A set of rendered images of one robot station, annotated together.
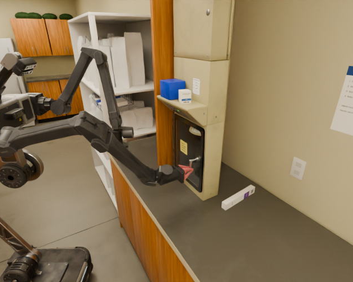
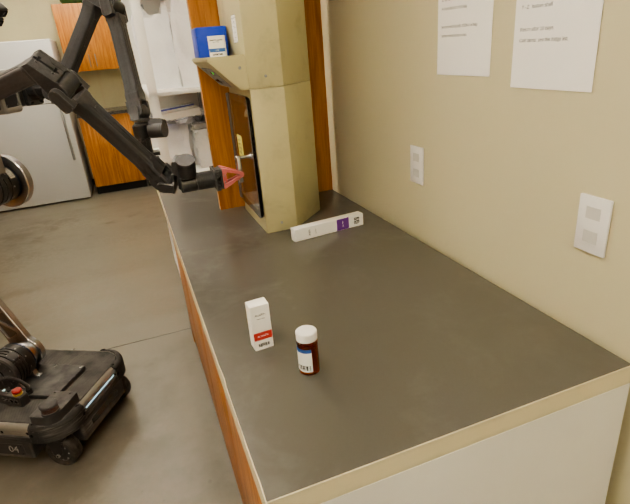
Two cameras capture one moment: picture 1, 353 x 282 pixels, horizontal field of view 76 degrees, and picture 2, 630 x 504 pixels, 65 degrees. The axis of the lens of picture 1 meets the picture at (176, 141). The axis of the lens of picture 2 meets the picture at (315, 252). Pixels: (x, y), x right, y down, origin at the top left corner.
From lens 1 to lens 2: 0.83 m
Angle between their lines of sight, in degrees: 11
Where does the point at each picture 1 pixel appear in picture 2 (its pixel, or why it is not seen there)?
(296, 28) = not seen: outside the picture
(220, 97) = (268, 41)
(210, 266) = (223, 289)
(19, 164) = not seen: outside the picture
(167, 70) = (213, 18)
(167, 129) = (224, 124)
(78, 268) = (98, 374)
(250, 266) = (283, 290)
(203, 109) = (237, 60)
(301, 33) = not seen: outside the picture
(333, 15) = not seen: outside the picture
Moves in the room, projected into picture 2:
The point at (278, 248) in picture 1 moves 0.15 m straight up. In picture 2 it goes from (346, 275) to (343, 223)
